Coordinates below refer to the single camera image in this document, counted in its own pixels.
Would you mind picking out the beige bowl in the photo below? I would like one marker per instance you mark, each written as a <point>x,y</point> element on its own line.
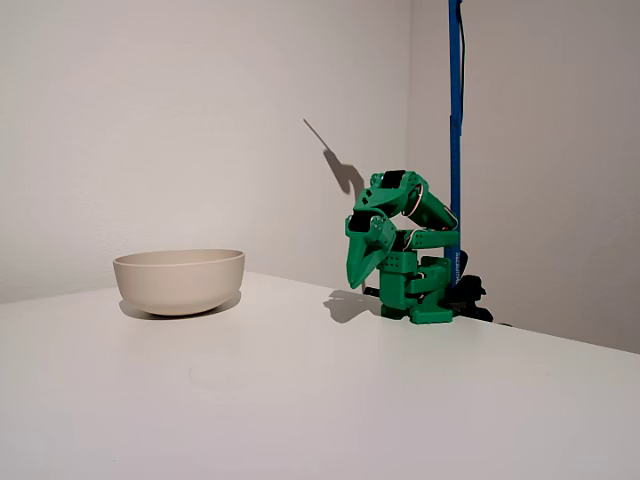
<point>180,287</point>

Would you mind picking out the blue camera pole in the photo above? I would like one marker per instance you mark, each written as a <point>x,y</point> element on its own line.
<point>455,125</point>

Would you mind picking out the black pole clamp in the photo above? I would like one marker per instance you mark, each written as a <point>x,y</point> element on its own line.
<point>472,292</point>

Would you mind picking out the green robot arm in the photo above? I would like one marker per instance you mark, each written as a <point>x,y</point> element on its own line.
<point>430,295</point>

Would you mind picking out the black base clamp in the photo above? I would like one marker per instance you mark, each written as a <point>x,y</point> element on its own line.
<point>371,290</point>

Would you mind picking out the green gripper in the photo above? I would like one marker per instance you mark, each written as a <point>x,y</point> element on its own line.
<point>369,248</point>

